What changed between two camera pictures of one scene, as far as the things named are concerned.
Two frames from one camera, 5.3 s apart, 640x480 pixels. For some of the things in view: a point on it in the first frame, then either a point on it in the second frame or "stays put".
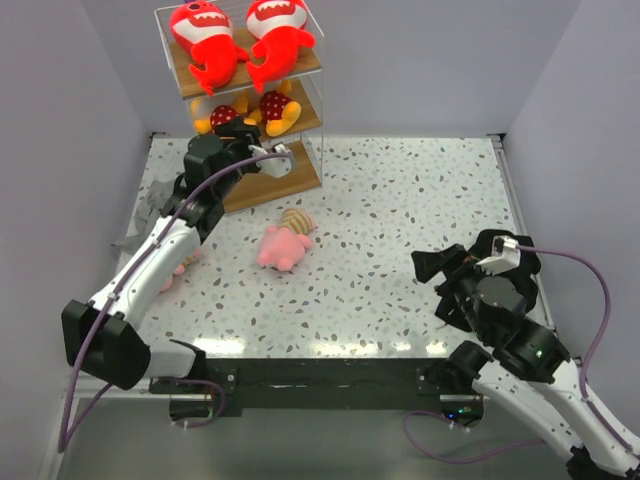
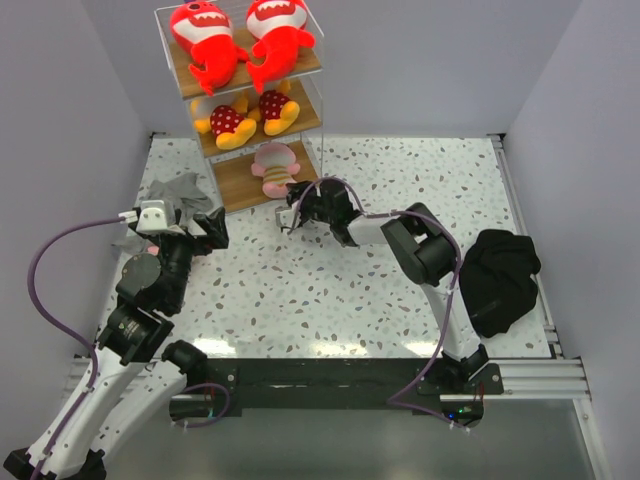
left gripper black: (240, 135) → (213, 224)
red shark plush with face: (207, 30) stays put
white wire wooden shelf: (253, 59) stays put
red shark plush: (280, 27) stays put
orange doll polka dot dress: (277, 111) stays put
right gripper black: (438, 290) → (310, 192)
